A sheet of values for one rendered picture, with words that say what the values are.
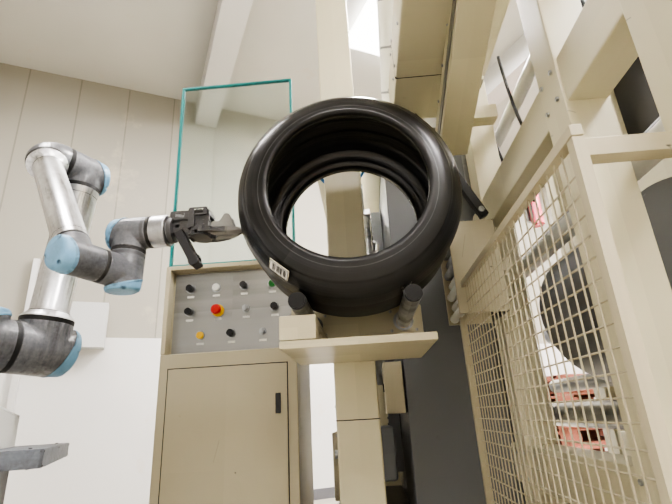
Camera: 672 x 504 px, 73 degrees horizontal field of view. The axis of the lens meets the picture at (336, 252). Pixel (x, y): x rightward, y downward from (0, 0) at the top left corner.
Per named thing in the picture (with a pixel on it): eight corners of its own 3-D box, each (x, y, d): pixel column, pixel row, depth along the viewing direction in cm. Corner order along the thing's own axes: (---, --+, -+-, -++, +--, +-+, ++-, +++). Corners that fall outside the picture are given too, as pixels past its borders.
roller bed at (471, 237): (449, 325, 154) (437, 244, 164) (493, 322, 153) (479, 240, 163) (460, 313, 135) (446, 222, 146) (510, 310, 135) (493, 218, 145)
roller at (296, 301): (321, 332, 141) (307, 334, 141) (319, 318, 143) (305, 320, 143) (306, 308, 108) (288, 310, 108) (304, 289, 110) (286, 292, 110)
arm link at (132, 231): (117, 258, 130) (122, 227, 134) (159, 255, 130) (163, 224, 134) (99, 245, 122) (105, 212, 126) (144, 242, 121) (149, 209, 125)
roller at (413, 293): (401, 330, 140) (392, 319, 141) (413, 322, 140) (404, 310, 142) (412, 305, 107) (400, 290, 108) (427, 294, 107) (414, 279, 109)
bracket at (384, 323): (296, 344, 143) (295, 314, 146) (423, 336, 141) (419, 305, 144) (294, 343, 140) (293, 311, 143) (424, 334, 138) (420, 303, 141)
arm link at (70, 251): (32, 123, 146) (68, 243, 105) (71, 142, 156) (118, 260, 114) (13, 151, 148) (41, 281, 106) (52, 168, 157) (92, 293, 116)
